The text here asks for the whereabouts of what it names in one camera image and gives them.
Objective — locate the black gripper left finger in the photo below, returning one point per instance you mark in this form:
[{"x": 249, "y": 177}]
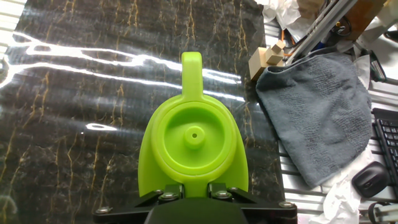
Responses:
[{"x": 172, "y": 191}]

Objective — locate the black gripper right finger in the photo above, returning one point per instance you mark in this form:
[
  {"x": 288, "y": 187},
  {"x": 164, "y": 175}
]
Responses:
[{"x": 219, "y": 190}]

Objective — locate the green plastic watering can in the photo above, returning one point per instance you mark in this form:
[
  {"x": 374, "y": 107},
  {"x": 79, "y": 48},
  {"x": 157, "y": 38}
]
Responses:
[{"x": 194, "y": 149}]

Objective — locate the dark marbled table mat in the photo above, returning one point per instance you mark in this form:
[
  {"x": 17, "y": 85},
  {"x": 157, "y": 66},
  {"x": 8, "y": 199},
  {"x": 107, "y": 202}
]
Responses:
[{"x": 77, "y": 140}]

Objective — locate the crumpled white tissue paper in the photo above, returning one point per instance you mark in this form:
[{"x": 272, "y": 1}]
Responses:
[{"x": 339, "y": 199}]

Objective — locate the grey towel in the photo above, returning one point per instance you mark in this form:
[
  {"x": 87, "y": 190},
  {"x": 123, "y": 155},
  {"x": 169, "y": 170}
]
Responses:
[{"x": 317, "y": 115}]

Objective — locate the wooden block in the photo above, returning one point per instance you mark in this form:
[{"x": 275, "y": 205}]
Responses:
[{"x": 261, "y": 60}]

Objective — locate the black computer mouse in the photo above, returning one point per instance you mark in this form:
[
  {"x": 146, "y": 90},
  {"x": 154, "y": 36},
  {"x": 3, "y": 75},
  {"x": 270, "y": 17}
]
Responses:
[{"x": 370, "y": 180}]

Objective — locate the orange tube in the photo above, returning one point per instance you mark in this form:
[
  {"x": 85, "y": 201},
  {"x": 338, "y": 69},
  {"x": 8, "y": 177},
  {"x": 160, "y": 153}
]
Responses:
[{"x": 283, "y": 35}]

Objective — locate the black keyboard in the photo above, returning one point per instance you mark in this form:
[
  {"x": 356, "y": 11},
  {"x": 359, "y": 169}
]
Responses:
[{"x": 388, "y": 137}]

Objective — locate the aluminium frame bar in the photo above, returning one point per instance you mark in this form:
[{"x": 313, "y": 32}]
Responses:
[{"x": 320, "y": 26}]

